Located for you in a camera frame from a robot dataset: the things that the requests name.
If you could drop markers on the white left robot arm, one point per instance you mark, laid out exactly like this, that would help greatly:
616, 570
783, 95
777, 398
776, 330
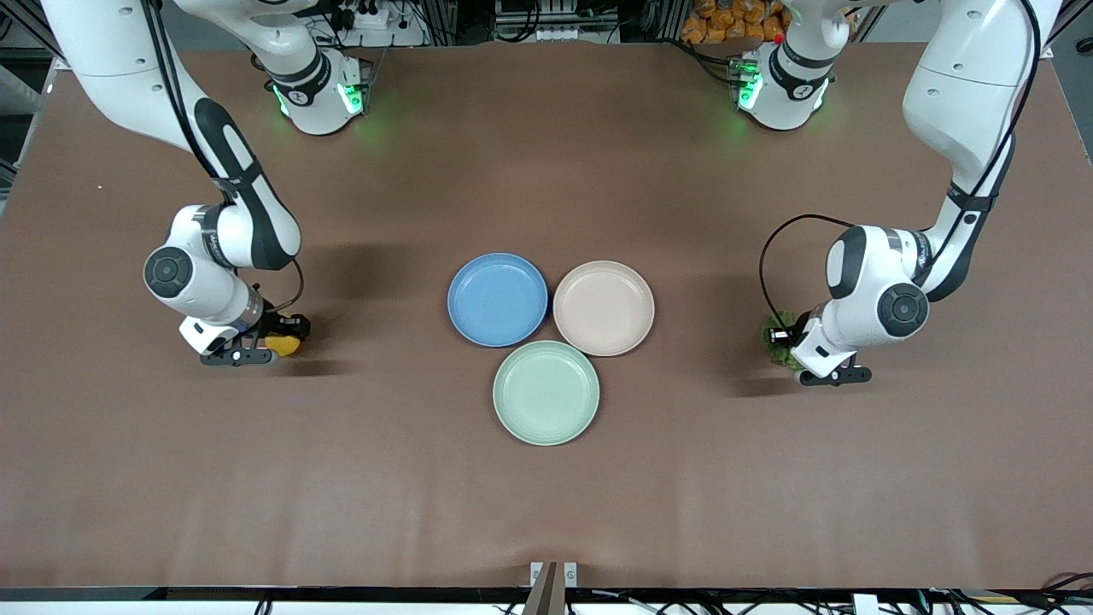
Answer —
879, 299

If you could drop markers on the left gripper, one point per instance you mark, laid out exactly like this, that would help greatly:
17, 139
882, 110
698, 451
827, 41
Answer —
791, 334

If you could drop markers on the bag of oranges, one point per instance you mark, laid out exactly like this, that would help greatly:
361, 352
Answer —
734, 21

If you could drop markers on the green lettuce leaf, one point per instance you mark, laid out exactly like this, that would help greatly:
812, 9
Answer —
781, 352

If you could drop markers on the pale green plate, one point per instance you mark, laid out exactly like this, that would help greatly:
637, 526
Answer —
546, 393

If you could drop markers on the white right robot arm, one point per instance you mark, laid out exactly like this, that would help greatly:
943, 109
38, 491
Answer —
196, 265

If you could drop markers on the metal table edge bracket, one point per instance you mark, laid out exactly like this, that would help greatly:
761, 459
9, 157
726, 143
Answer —
552, 585

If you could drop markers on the aluminium frame profile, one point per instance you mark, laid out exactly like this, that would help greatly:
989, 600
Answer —
1072, 26
26, 26

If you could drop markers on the yellow lemon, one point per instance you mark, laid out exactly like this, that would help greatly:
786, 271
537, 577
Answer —
283, 346

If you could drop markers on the white power strip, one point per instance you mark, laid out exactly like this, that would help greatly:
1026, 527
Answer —
367, 15

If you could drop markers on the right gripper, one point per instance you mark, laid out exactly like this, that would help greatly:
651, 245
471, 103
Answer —
275, 325

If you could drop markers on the beige pink plate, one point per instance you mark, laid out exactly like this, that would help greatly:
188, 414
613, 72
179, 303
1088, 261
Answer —
604, 308

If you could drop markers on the blue plate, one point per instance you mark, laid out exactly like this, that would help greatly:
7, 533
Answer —
498, 300

